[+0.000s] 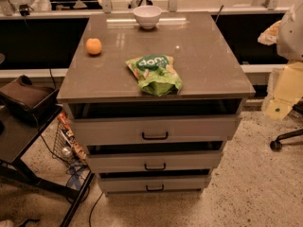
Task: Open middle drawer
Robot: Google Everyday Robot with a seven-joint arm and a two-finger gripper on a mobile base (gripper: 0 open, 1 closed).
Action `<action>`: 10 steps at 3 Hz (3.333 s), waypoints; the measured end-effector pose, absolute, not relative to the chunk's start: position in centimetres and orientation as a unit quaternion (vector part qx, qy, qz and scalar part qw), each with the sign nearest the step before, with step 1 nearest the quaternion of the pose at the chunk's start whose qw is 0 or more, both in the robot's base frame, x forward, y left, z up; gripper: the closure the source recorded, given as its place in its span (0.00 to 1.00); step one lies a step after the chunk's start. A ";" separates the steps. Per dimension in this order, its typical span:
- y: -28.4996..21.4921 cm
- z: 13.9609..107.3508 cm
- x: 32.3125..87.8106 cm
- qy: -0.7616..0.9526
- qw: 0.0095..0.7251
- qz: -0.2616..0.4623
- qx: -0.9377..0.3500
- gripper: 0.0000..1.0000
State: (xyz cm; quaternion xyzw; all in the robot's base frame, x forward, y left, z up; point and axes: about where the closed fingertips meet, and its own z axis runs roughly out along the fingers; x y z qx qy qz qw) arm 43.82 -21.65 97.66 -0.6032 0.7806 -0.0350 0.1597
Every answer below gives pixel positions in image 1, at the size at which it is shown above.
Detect orange fruit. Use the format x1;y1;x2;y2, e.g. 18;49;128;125
85;38;102;55

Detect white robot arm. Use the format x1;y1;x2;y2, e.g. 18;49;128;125
276;0;303;61

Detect white ceramic bowl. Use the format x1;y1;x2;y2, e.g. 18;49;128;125
133;6;162;29

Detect black floor cable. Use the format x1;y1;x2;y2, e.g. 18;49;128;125
88;191;104;227

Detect grey drawer cabinet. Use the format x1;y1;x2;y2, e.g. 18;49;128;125
56;11;257;197

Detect dark bin with brown cloth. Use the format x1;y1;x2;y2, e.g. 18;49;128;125
0;75;58;122

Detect wire basket with snacks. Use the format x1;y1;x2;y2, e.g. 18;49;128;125
53;112;86;166

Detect green snack bag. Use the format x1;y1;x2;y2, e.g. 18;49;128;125
126;54;183;96

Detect black side table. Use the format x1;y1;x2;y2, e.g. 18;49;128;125
0;106;94;227

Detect black office chair base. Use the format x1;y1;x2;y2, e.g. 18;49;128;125
269;99;303;152

